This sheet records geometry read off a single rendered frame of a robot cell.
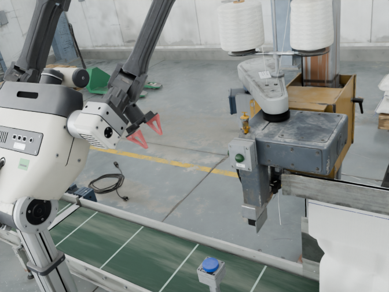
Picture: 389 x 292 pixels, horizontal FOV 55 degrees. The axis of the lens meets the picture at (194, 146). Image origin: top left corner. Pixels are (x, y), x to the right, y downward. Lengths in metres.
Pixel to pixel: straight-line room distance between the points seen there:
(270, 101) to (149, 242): 1.37
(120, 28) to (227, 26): 7.31
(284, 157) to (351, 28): 5.31
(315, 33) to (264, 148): 0.40
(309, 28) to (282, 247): 1.76
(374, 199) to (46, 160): 1.05
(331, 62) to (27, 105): 1.11
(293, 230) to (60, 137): 2.01
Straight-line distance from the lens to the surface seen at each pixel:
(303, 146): 1.14
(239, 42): 1.40
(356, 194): 1.37
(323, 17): 1.32
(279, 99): 1.24
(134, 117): 1.36
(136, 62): 1.24
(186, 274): 2.11
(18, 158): 1.34
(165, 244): 2.31
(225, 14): 1.40
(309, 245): 1.90
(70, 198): 2.98
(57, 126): 1.25
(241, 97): 1.61
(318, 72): 1.58
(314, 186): 1.40
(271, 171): 1.46
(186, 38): 7.64
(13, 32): 9.45
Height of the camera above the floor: 1.87
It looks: 27 degrees down
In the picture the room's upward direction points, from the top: 10 degrees counter-clockwise
